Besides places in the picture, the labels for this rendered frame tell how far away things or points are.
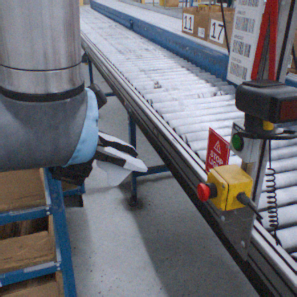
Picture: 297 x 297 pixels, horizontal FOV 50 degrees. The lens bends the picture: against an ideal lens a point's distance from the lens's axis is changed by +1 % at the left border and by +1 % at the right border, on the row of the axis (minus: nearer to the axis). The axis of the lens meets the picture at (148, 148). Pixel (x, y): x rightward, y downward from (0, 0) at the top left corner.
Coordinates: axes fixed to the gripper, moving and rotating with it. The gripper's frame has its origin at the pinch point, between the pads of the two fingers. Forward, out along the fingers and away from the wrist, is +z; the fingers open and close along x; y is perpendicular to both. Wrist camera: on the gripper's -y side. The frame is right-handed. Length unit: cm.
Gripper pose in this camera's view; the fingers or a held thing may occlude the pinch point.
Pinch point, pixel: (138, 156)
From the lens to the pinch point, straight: 58.4
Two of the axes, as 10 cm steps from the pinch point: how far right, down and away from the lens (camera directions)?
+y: -4.8, 8.4, 2.7
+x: 3.2, 4.5, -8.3
